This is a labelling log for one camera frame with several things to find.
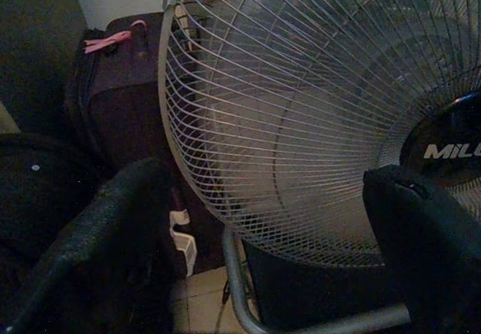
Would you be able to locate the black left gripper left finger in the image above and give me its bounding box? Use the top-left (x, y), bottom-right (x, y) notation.
top-left (0, 156), bottom-right (178, 334)

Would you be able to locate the grey metal floor fan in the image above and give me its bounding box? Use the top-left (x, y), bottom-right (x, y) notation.
top-left (157, 0), bottom-right (481, 334)

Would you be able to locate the pink ribbon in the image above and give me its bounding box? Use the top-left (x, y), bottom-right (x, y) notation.
top-left (83, 20), bottom-right (147, 55)

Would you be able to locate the dark purple suitcase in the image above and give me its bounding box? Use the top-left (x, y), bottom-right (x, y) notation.
top-left (63, 12), bottom-right (211, 271)

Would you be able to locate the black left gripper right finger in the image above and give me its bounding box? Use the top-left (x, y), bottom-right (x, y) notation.
top-left (362, 164), bottom-right (481, 334)

